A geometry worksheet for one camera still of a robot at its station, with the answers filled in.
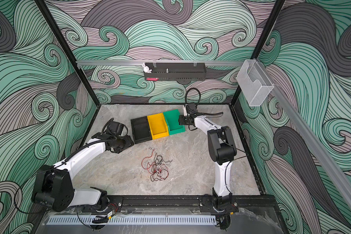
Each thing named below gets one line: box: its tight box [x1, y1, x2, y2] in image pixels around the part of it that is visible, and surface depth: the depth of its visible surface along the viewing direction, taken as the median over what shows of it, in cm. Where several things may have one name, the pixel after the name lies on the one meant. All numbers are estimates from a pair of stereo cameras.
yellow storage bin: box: [147, 112, 170, 140], surface depth 103 cm
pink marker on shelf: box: [146, 77, 159, 81], surface depth 92 cm
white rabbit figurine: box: [141, 62, 153, 74], surface depth 87 cm
